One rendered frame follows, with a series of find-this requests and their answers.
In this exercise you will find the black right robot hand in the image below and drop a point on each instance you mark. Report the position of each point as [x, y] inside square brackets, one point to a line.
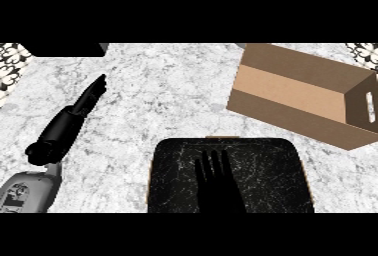
[215, 190]

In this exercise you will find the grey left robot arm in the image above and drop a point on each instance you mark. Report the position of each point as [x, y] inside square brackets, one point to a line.
[26, 193]

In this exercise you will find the black marbled tray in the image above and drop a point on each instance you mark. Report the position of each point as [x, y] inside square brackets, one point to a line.
[265, 173]

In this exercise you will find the brown cardboard box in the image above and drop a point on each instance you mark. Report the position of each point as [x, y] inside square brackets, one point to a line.
[299, 93]

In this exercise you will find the black appliance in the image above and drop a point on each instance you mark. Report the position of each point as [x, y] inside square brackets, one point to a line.
[63, 49]

